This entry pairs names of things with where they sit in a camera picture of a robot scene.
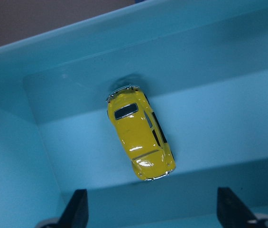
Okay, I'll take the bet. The light blue plastic bin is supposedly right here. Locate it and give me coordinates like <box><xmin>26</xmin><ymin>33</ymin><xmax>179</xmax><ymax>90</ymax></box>
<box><xmin>0</xmin><ymin>0</ymin><xmax>268</xmax><ymax>228</ymax></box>

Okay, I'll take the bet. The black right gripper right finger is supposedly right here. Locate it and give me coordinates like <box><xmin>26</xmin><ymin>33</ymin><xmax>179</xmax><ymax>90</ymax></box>
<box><xmin>216</xmin><ymin>187</ymin><xmax>258</xmax><ymax>228</ymax></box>

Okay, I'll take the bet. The yellow beetle toy car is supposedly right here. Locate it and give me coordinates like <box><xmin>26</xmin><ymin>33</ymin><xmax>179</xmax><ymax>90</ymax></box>
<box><xmin>106</xmin><ymin>85</ymin><xmax>176</xmax><ymax>181</ymax></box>

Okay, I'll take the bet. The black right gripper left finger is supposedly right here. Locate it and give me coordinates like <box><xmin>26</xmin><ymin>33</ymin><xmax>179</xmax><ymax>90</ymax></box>
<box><xmin>57</xmin><ymin>190</ymin><xmax>89</xmax><ymax>228</ymax></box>

